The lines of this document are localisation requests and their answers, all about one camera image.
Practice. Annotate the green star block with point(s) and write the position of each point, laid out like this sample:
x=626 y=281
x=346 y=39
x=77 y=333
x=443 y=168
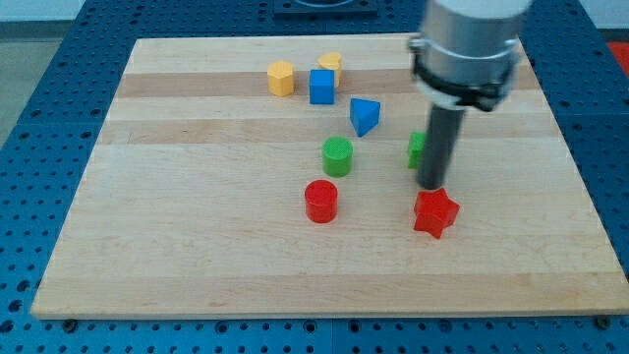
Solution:
x=415 y=148

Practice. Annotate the green cylinder block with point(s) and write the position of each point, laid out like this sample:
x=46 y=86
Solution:
x=337 y=156

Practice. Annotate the blue cube block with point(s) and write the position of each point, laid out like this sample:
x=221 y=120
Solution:
x=322 y=86

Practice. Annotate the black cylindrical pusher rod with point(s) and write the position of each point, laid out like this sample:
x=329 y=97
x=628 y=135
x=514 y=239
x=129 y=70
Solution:
x=442 y=134

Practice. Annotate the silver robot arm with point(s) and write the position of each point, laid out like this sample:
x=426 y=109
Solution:
x=466 y=51

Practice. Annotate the blue triangle block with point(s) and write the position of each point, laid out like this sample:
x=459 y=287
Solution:
x=364 y=115

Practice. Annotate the red cylinder block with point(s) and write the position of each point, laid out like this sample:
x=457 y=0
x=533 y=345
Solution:
x=321 y=198

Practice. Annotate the yellow heart block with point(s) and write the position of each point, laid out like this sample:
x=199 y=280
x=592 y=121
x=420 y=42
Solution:
x=332 y=61

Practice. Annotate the yellow hexagon block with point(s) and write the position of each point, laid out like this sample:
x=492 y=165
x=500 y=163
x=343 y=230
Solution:
x=280 y=78

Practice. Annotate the light wooden board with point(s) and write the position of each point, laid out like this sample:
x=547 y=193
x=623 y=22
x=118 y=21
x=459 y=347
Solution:
x=192 y=202

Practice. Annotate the red star block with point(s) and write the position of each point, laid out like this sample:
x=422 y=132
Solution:
x=435 y=211

